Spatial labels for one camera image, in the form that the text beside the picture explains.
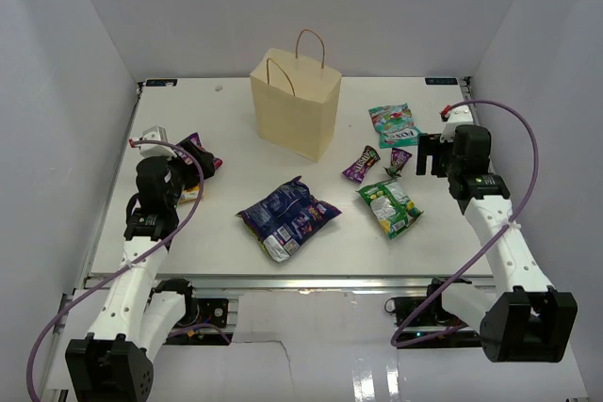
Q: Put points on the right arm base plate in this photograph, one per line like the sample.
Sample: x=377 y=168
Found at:
x=401 y=307

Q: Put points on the teal candy bag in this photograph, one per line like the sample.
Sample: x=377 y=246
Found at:
x=396 y=126

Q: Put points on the right blue table label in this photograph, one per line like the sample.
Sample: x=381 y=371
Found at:
x=441 y=81

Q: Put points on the yellow snack pack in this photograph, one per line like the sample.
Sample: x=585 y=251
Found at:
x=192 y=194

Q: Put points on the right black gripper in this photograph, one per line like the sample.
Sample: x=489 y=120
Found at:
x=431 y=145

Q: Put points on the green chips bag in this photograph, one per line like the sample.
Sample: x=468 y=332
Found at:
x=391 y=206

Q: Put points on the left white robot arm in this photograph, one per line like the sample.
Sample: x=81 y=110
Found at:
x=115 y=360

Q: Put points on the small purple candy pack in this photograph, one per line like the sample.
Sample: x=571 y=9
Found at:
x=398 y=159

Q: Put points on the purple pink gummy bag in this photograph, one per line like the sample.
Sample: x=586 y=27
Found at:
x=195 y=143

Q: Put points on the beige paper bag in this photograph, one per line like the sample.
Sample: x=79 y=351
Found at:
x=295 y=100

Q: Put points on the purple skittles pack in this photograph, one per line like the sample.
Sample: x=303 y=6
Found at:
x=357 y=171

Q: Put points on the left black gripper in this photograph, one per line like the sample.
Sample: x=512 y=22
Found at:
x=203 y=161

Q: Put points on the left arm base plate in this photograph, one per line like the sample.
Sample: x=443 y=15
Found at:
x=212 y=311

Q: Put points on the dark blue snack bag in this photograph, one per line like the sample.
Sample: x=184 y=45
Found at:
x=286 y=219

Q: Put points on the aluminium frame rail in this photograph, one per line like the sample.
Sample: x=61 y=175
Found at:
x=303 y=283

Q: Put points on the left blue table label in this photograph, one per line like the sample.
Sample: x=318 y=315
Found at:
x=160 y=83

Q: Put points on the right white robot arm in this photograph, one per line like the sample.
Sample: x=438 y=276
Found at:
x=530 y=320

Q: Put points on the blue table label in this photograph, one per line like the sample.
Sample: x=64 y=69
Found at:
x=441 y=81
x=160 y=83

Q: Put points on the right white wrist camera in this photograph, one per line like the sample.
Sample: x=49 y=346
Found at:
x=452 y=117

